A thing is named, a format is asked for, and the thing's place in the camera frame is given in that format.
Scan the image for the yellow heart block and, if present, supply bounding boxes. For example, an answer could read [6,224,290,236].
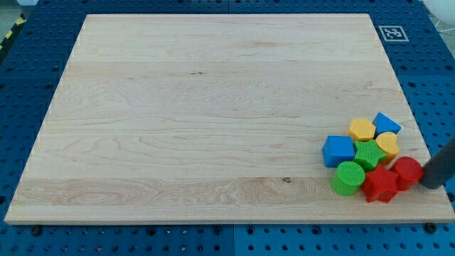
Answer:
[375,132,400,166]

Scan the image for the yellow black hazard tape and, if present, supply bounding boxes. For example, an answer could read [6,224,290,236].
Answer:
[1,14,27,51]

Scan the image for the blue cube block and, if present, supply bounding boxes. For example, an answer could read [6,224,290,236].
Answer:
[322,135,355,168]

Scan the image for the yellow hexagon block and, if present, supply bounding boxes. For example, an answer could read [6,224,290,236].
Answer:
[346,118,376,142]

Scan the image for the green star block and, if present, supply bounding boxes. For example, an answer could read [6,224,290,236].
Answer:
[353,139,387,172]

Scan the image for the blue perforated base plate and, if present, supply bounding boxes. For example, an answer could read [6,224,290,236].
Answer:
[1,0,454,255]

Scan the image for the blue triangle block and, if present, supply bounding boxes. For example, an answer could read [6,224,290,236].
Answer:
[373,112,401,136]

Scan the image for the red star block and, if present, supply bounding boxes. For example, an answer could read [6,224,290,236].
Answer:
[361,164,398,203]

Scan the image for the white fiducial marker tag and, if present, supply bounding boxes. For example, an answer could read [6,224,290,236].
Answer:
[378,26,409,42]

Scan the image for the red cylinder block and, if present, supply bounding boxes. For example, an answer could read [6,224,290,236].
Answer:
[390,156,424,191]

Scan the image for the light wooden board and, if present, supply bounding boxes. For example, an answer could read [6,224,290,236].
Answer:
[5,14,454,225]

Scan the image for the green cylinder block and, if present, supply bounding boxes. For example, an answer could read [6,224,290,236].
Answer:
[330,161,365,196]

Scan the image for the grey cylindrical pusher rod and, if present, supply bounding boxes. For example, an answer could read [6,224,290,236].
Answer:
[420,138,454,189]

